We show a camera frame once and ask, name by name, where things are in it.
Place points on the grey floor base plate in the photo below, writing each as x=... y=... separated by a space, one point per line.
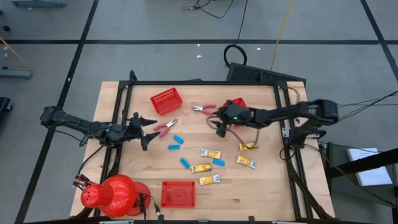
x=38 y=3
x=15 y=74

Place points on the black desk frame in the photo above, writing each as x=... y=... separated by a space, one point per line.
x=357 y=165

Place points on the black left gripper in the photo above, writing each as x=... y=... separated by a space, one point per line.
x=135 y=129

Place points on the blue eraser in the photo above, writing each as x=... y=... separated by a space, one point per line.
x=178 y=139
x=174 y=147
x=184 y=163
x=219 y=162

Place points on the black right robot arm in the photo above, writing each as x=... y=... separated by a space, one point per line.
x=280 y=115

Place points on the black aluminium table frame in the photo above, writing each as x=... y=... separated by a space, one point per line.
x=202 y=83

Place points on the red desk lamp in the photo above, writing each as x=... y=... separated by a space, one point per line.
x=109 y=194

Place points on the yellow candy packet centre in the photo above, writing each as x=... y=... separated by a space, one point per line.
x=201 y=168

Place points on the red and black clamp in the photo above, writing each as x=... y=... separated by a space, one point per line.
x=81 y=182

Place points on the white paper booklet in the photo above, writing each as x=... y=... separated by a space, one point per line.
x=373 y=177

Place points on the black mesh computer case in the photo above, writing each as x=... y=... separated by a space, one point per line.
x=248 y=73

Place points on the yellow candy packet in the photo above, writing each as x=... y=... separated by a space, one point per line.
x=211 y=153
x=201 y=168
x=210 y=180
x=247 y=146
x=246 y=161

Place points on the black object at floor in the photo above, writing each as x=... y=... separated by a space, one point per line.
x=3 y=105

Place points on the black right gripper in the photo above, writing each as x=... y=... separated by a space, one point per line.
x=234 y=115

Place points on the yellow candy packet bottom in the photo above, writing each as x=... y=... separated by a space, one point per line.
x=210 y=180

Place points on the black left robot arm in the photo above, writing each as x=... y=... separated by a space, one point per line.
x=77 y=123

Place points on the yellow candy packet far right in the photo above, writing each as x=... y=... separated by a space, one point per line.
x=247 y=146

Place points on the red plastic basket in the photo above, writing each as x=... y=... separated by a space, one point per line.
x=166 y=101
x=242 y=102
x=178 y=194

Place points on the yellow candy packet top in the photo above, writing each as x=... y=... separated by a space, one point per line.
x=211 y=153

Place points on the small black floor object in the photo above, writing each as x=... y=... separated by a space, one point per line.
x=6 y=28

